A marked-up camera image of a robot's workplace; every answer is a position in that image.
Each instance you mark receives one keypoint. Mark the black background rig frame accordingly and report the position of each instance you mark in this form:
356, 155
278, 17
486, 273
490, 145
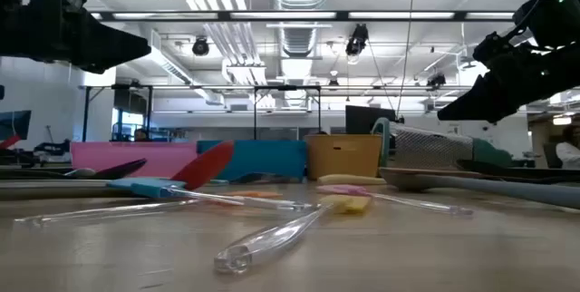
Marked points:
287, 87

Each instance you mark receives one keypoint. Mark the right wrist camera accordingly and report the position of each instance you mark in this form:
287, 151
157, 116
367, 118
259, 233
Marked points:
498, 49

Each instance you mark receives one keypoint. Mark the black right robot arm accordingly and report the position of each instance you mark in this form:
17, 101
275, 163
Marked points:
553, 15

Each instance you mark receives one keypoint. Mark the grey serving spoon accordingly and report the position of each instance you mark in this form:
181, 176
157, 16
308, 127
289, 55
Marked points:
498, 187

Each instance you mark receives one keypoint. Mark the black background robot arm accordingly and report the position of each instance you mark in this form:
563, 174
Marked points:
54, 148

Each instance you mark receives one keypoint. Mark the orange plastic bin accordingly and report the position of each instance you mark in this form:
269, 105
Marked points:
344, 156

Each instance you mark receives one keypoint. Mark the person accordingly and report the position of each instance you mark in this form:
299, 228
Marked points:
141, 135
570, 151

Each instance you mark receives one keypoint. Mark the pink plastic bin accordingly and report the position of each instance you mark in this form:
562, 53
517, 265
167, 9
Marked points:
136, 158

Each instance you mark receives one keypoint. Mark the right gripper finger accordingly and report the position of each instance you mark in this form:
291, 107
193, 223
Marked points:
503, 94

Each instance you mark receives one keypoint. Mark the black ceiling spotlight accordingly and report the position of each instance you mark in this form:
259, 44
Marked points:
436, 81
200, 47

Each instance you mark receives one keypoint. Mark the black beam with light strips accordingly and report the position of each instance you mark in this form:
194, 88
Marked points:
342, 15

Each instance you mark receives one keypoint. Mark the teal plastic bin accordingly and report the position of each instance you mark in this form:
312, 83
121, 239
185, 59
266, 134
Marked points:
267, 158

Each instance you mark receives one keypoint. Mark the black monitor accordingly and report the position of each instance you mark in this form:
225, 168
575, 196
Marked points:
367, 119

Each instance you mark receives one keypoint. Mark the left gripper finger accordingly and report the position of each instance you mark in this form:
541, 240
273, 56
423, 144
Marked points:
99, 47

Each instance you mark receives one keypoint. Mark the red background object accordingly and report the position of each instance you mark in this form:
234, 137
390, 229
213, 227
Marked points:
9, 142

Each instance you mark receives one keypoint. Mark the blue screen monitor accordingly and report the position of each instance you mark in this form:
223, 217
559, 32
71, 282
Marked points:
16, 124

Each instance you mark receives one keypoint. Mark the black overhead camera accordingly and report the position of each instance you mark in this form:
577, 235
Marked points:
358, 38

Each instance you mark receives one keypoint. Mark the red spoon metal shaft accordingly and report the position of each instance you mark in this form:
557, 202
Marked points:
206, 165

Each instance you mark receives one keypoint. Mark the black slotted serving spoon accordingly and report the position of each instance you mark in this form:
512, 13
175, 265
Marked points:
489, 166

